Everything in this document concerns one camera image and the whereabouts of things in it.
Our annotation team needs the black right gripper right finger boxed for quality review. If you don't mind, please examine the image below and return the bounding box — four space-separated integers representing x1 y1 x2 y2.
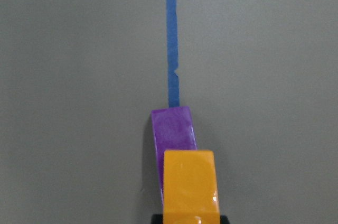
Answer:
220 215 229 224

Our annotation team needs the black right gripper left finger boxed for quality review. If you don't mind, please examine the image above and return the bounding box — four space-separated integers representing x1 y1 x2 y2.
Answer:
151 214 163 224

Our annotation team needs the orange trapezoid block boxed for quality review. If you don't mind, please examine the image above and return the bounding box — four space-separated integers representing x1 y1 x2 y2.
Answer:
163 150 221 223

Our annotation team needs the purple trapezoid block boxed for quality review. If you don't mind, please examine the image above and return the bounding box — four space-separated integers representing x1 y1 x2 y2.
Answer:
151 106 198 201

